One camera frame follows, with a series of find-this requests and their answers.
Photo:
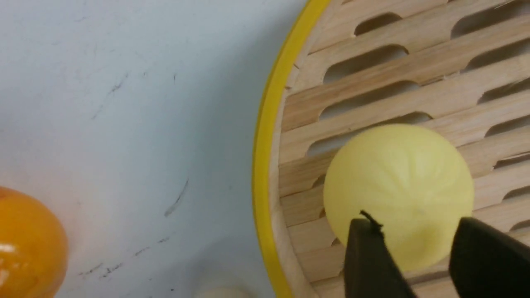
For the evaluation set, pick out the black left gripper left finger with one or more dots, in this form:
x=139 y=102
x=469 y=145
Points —
x=369 y=270

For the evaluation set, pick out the orange toy tangerine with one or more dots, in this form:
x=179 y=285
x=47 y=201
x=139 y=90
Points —
x=33 y=247

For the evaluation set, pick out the white toy bun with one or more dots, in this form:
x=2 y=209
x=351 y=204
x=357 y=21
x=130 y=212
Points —
x=224 y=292

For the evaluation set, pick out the bamboo steamer tray yellow rim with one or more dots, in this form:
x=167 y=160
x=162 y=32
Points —
x=457 y=66

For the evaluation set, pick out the pale yellow toy bun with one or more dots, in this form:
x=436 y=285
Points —
x=411 y=180

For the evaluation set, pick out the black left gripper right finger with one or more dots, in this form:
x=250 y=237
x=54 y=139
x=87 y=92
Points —
x=486 y=263

